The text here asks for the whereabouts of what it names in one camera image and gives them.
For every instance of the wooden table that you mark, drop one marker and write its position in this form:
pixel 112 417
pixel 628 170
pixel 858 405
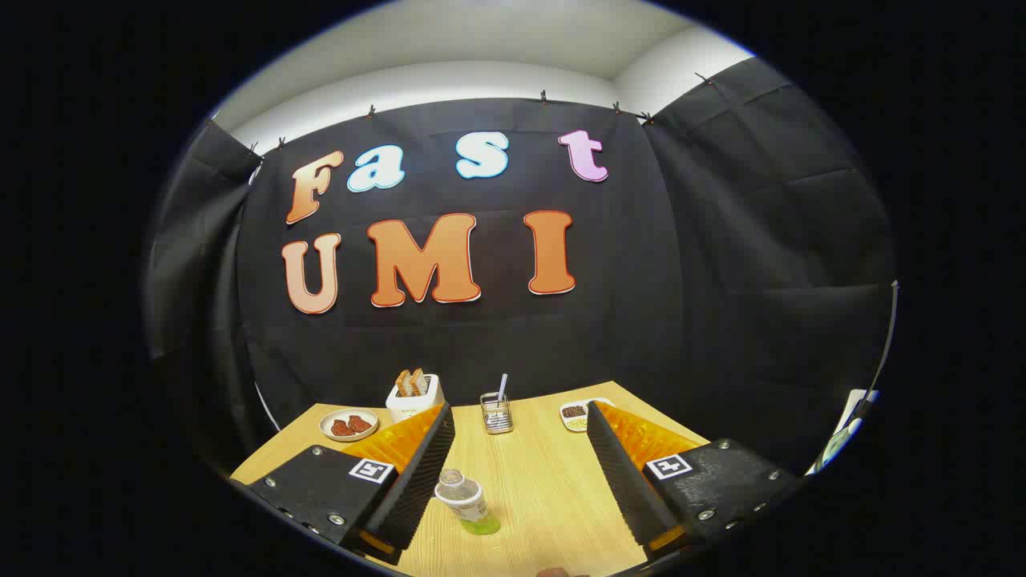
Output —
pixel 545 481

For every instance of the white toaster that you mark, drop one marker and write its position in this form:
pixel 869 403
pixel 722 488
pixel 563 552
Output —
pixel 413 407

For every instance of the white straw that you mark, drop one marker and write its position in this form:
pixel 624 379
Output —
pixel 502 386

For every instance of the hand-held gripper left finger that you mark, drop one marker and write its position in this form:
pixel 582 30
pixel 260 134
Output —
pixel 417 489

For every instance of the white dish with beans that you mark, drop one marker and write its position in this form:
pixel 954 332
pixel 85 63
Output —
pixel 574 413

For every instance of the clear plastic bottle green base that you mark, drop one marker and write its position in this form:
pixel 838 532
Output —
pixel 463 498

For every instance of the red meat piece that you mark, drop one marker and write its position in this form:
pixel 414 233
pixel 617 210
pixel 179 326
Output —
pixel 361 422
pixel 341 429

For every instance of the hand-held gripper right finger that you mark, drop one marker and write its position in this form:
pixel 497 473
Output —
pixel 625 473

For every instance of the small beige plate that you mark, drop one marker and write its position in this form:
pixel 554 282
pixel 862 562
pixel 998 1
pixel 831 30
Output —
pixel 329 425

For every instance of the toast slice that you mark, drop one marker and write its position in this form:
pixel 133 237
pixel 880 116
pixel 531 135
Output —
pixel 420 381
pixel 403 384

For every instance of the white and green object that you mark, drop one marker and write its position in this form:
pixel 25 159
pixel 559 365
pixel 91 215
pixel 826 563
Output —
pixel 846 429

